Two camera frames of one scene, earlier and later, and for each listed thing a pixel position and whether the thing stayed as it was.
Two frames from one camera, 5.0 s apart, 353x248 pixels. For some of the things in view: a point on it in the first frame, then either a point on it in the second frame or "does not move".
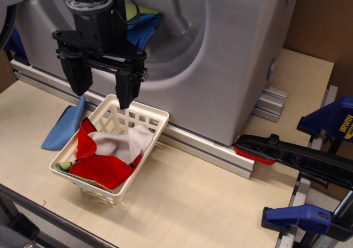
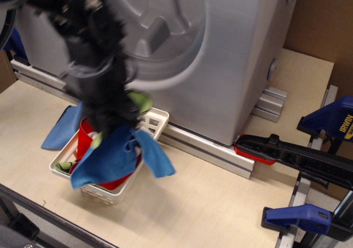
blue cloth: [138, 33] -> [113, 156]
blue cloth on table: [68, 126] does not move
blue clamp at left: [16, 45] does not move
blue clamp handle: [311, 218] does not move
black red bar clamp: [321, 166] does not move
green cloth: [130, 10] -> [144, 103]
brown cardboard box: [321, 26] does not move
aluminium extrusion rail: [270, 105] does not move
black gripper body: [101, 39] -> [106, 96]
